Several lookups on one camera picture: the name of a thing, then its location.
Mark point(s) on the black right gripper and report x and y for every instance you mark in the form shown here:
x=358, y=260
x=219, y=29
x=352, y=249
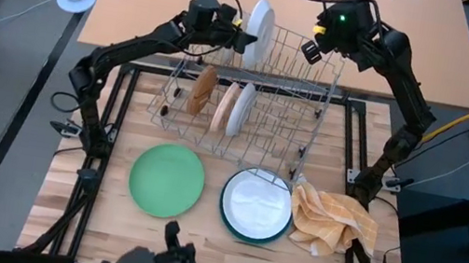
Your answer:
x=347, y=27

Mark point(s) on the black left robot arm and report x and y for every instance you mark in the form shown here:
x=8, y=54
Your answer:
x=135, y=45

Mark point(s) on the yellow checked cloth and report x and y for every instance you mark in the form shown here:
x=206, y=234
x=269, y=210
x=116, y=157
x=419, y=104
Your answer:
x=333, y=223

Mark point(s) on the peach plastic plate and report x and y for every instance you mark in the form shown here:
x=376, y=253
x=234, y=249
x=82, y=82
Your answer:
x=224, y=108

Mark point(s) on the dark green plate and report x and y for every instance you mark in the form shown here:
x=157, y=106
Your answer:
x=255, y=241

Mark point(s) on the brown divided wooden plate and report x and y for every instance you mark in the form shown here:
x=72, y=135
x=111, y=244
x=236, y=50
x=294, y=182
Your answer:
x=202, y=90

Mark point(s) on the light green plate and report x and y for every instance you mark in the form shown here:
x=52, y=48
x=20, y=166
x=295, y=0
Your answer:
x=166, y=180

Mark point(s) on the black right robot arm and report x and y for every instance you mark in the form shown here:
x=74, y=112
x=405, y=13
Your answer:
x=409, y=98

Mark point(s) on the black aluminium rig frame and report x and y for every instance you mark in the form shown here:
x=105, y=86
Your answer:
x=145, y=68

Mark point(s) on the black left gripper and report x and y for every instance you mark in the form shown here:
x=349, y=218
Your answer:
x=214, y=20

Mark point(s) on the light tan desk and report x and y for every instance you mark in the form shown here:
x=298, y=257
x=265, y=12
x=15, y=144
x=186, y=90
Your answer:
x=141, y=3

